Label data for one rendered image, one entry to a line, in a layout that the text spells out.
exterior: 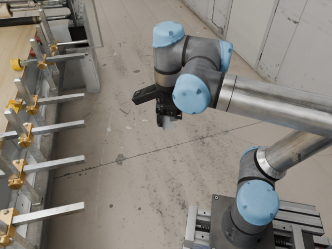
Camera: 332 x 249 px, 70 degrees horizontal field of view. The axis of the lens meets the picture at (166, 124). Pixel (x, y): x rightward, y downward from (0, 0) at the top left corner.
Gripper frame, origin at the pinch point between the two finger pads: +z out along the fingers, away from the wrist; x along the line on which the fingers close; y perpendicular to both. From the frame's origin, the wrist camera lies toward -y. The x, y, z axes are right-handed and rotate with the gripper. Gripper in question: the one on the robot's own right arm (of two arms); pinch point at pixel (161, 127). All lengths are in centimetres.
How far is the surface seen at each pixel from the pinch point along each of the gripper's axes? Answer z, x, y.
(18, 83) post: 18, 33, -87
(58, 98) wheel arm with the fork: 36, 44, -75
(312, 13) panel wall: 33, 207, 107
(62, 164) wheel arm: 36, 0, -49
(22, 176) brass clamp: 36, -10, -64
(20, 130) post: 29, 11, -76
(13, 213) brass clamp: 35, -27, -57
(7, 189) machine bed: 65, -6, -91
